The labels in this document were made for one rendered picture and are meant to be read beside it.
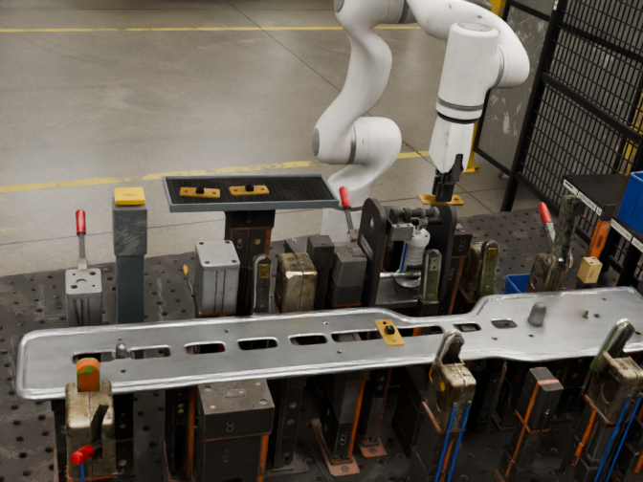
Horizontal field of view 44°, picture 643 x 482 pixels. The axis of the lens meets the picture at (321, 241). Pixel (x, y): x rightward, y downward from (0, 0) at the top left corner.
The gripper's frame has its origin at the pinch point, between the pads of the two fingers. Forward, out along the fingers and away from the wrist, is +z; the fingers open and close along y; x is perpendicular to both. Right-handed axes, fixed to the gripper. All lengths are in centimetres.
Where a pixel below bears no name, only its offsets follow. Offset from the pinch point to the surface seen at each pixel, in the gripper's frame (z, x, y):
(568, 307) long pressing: 30.6, 35.9, -3.2
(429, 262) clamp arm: 22.2, 3.2, -8.2
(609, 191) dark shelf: 29, 72, -58
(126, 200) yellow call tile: 13, -61, -17
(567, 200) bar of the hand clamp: 9.5, 34.8, -14.6
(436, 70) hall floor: 138, 159, -496
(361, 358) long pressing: 29.4, -15.3, 15.0
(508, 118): 90, 131, -269
